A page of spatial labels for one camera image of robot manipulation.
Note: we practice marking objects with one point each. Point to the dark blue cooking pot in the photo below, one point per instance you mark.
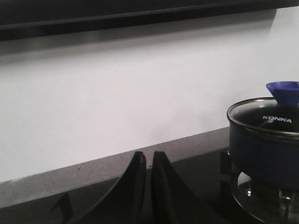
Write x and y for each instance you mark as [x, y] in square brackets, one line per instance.
[272, 159]

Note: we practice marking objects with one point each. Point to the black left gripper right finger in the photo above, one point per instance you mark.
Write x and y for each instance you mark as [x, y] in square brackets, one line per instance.
[189, 191]

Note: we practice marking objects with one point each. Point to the black glass cooktop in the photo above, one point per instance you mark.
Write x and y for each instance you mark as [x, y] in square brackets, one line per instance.
[59, 208]

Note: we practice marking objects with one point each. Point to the glass lid with blue knob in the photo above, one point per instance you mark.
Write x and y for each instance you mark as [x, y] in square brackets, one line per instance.
[278, 114]

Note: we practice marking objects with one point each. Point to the black range hood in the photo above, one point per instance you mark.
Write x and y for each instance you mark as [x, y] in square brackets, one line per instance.
[34, 18]

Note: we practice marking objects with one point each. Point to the black pan support grate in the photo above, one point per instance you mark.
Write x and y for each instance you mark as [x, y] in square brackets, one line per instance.
[265, 203]

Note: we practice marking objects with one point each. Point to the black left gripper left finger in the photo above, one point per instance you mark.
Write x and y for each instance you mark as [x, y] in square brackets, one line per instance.
[120, 204]

